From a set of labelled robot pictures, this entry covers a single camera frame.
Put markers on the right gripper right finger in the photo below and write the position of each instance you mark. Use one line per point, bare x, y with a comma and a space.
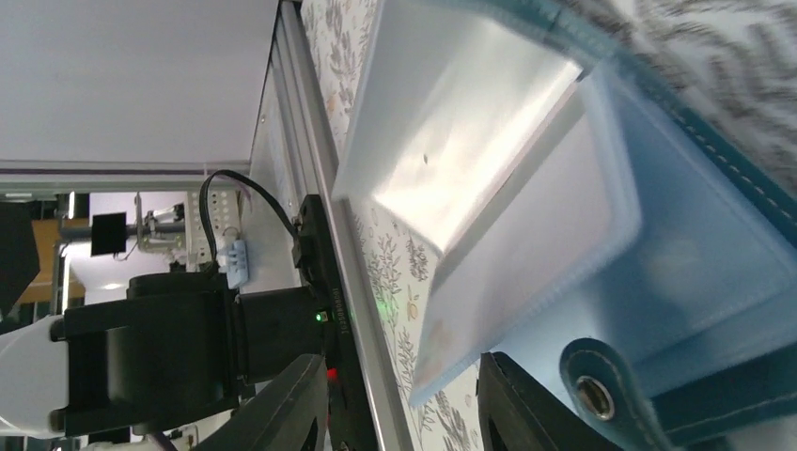
517, 413

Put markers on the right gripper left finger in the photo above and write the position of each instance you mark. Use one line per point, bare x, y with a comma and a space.
289, 414

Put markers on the teal card holder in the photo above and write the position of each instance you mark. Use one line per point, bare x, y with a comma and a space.
584, 220

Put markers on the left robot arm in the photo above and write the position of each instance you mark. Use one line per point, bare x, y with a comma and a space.
162, 358

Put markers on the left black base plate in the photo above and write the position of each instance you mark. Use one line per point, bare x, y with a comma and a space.
350, 422

